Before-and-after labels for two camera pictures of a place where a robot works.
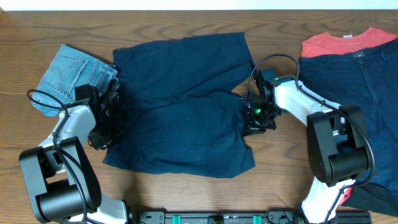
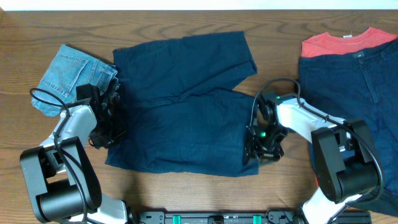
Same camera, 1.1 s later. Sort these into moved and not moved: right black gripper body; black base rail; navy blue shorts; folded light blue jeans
Moved: right black gripper body
Not moved: folded light blue jeans; black base rail; navy blue shorts
